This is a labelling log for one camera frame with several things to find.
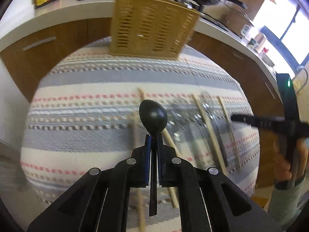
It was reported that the clear grey plastic spoon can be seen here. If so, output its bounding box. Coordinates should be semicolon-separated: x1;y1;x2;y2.
199;91;228;167
167;98;206;169

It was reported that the wooden chopstick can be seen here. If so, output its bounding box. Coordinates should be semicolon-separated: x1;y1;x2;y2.
138;88;179;208
130;112;147;232
192;93;227;175
217;96;241;170

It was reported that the right hand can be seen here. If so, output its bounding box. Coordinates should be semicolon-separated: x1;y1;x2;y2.
273;138;308;181

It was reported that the striped woven placemat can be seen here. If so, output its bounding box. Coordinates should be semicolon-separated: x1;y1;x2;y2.
20;38;260;204

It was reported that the black plastic spoon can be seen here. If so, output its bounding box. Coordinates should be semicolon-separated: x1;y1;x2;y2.
139;100;168;217

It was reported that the beige plastic utensil basket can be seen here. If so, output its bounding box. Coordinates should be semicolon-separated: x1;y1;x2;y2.
110;0;200;59

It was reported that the grey sleeve forearm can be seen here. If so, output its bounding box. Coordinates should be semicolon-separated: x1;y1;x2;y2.
268;174;306;231

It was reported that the brown wooden kitchen cabinet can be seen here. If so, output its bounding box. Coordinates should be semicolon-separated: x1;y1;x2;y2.
1;18;284;187

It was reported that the white kitchen countertop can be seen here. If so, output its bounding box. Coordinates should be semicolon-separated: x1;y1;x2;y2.
1;0;276;83

